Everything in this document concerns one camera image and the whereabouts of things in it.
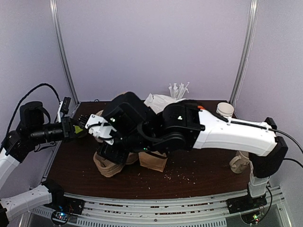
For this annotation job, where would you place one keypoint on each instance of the beige ceramic mug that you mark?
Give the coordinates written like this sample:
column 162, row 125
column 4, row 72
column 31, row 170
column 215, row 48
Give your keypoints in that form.
column 240, row 162

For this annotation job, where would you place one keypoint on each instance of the green small bowl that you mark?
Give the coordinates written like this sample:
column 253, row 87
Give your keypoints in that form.
column 77, row 129

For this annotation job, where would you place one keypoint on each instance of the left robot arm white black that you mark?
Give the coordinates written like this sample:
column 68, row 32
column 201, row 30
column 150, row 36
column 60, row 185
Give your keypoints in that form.
column 32, row 131

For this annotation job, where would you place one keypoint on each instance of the left aluminium frame post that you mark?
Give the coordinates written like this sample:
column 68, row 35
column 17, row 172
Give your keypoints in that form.
column 63, row 56

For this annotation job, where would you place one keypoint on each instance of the right aluminium frame post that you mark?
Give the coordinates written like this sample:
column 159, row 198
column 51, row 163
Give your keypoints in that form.
column 248, row 41

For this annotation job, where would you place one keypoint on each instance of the brown paper takeout bag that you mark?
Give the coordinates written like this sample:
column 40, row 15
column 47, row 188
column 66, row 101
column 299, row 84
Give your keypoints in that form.
column 166, row 142

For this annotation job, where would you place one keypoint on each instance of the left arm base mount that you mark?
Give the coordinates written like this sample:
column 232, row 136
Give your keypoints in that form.
column 66, row 209

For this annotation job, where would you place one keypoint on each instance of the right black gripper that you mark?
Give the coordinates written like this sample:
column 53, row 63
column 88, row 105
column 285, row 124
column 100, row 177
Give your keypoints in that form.
column 110, row 153

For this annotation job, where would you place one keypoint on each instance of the aluminium frame post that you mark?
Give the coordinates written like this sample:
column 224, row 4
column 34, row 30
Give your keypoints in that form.
column 63, row 56
column 248, row 41

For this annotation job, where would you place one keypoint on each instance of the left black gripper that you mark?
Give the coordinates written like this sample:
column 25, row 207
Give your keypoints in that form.
column 67, row 127

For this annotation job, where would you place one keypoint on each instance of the brown pulp cup carrier stack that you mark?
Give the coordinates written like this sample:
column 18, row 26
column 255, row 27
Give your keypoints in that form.
column 108, row 168

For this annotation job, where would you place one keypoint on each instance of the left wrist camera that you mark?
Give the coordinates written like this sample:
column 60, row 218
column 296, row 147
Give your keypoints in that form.
column 63, row 108

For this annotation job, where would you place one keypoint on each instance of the glass jar of straws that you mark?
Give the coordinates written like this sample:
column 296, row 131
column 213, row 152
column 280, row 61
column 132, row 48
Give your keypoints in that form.
column 178, row 91

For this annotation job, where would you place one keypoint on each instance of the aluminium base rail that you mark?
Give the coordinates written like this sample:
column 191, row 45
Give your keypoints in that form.
column 205, row 211

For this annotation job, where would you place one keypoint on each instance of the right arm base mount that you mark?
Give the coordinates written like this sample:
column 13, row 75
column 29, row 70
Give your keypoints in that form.
column 251, row 209

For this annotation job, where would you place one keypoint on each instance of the stack of paper cups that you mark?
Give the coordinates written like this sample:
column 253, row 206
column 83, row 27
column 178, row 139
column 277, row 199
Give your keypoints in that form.
column 225, row 109

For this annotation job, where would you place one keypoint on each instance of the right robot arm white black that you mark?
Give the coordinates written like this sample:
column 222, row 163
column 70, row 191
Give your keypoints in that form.
column 128, row 125

